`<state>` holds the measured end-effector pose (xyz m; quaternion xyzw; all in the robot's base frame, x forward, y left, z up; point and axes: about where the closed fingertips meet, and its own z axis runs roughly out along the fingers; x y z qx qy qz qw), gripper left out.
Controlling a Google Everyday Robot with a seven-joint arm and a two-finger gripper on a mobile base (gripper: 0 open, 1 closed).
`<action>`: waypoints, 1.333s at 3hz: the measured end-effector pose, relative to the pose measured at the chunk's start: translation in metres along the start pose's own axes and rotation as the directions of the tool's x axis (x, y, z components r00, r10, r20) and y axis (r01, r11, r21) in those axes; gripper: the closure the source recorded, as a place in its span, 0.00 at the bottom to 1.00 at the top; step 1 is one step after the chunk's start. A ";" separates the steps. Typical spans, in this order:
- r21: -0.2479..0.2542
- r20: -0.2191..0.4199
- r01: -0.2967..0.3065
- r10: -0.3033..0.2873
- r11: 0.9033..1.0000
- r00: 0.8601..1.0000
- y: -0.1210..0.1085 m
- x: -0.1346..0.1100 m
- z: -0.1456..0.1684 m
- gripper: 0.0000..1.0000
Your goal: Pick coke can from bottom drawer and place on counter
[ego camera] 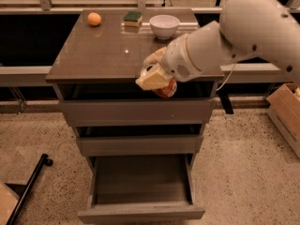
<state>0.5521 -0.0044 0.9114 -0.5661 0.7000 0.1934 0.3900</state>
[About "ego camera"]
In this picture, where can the red coke can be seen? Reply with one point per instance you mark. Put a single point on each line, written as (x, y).
(167, 91)

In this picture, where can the grey top drawer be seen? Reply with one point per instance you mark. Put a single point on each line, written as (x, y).
(125, 104)

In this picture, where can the green yellow sponge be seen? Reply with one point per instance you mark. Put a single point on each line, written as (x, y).
(133, 18)

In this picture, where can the grey bottom drawer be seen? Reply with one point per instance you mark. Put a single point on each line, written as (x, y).
(141, 188)

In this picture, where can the grey drawer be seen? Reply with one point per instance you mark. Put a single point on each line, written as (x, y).
(140, 140)
(125, 104)
(141, 188)

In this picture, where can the grey middle drawer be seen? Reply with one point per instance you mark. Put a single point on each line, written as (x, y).
(140, 140)

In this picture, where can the cardboard box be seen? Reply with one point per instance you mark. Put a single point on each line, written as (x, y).
(284, 111)

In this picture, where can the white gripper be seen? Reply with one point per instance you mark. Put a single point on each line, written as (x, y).
(175, 58)

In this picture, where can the grey drawer cabinet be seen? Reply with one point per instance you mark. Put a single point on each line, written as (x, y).
(111, 53)

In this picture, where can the orange fruit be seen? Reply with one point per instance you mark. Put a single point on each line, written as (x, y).
(94, 19)

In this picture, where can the white bowl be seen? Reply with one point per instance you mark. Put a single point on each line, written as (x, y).
(164, 26)

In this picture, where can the grey window rail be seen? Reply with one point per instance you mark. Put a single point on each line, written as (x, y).
(241, 73)

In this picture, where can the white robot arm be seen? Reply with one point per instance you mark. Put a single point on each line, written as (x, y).
(245, 29)

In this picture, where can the black metal bar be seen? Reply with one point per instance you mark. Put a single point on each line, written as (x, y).
(23, 191)

